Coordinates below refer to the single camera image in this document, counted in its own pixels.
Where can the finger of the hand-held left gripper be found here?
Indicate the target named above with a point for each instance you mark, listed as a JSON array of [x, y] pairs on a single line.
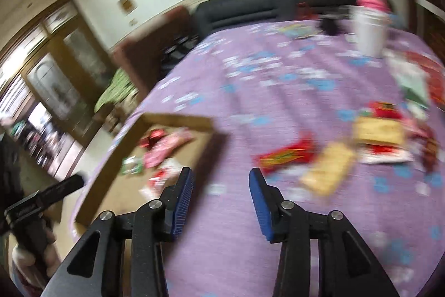
[[62, 186]]

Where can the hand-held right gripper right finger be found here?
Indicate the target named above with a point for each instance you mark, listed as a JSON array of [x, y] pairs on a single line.
[[260, 203]]

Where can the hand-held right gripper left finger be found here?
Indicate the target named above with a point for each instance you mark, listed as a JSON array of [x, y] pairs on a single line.
[[184, 199]]

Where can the cardboard box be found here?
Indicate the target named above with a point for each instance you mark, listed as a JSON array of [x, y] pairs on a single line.
[[104, 178]]

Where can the person's left hand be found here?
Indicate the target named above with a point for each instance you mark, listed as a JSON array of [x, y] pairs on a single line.
[[22, 260]]

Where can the white snack packet red print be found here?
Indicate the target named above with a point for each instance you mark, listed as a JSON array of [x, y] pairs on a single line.
[[161, 178]]

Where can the long red snack packet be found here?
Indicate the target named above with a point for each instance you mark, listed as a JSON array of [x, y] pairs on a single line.
[[285, 157]]

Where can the pink snack packet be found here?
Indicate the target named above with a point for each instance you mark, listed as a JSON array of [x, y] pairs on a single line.
[[167, 147]]

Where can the green snack packet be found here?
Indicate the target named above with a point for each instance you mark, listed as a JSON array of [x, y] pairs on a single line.
[[132, 166]]

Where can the shiny red snack packet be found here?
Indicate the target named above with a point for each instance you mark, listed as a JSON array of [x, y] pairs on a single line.
[[151, 138]]

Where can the pale yellow snack packet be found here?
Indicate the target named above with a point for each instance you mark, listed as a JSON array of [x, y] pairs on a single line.
[[328, 168]]

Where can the wooden wardrobe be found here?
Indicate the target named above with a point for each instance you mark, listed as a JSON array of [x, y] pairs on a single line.
[[52, 81]]

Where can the green cloth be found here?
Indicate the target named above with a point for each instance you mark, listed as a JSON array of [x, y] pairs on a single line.
[[114, 91]]

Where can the purple floral bedsheet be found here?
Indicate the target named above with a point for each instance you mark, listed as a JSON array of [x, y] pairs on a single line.
[[243, 91]]

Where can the white and red snack packet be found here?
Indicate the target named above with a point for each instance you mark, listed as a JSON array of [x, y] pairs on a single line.
[[386, 154]]

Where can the wide yellow snack packet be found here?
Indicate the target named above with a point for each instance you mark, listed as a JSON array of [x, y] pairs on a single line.
[[379, 131]]

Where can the small red snack packet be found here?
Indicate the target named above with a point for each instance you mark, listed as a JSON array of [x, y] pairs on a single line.
[[384, 111]]

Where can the brown wooden chair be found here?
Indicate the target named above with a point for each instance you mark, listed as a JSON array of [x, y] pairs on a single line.
[[149, 43]]

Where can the green and yellow flat packet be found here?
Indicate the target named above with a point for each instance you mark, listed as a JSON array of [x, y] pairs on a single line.
[[297, 32]]

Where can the dark red snack packet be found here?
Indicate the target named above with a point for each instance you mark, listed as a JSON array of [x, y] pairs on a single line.
[[429, 147]]

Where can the small black object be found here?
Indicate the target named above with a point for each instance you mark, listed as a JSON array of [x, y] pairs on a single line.
[[330, 24]]

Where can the white work glove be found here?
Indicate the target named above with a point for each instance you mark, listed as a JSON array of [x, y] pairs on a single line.
[[412, 81]]

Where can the dark upholstered headboard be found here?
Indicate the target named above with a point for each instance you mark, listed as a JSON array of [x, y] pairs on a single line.
[[243, 6]]

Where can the red and gold gift bag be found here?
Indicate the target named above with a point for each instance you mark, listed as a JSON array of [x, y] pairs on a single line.
[[434, 74]]

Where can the small wall picture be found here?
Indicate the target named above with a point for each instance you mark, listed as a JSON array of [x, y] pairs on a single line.
[[126, 3]]

